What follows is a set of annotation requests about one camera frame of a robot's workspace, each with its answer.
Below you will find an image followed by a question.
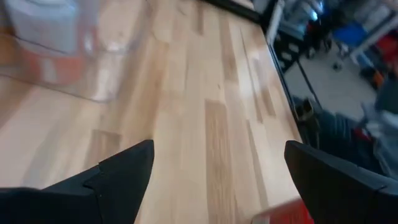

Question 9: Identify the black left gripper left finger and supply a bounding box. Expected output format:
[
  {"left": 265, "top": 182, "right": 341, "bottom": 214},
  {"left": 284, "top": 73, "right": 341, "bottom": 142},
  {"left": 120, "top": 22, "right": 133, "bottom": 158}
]
[{"left": 0, "top": 139, "right": 155, "bottom": 224}]

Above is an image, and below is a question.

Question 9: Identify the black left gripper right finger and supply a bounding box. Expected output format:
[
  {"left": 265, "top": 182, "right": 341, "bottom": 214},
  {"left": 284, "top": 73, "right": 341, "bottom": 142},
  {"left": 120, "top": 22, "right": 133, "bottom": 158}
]
[{"left": 284, "top": 139, "right": 398, "bottom": 224}]

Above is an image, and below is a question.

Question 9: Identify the narrow clear plastic bin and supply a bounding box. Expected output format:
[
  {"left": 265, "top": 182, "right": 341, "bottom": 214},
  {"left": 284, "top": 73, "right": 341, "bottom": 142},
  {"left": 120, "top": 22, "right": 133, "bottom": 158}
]
[{"left": 0, "top": 0, "right": 150, "bottom": 103}]

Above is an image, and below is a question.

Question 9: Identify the red can silver lid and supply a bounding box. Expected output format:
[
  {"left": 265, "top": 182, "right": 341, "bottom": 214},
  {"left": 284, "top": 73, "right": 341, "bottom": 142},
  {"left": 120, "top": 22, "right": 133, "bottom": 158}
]
[{"left": 251, "top": 198, "right": 313, "bottom": 224}]

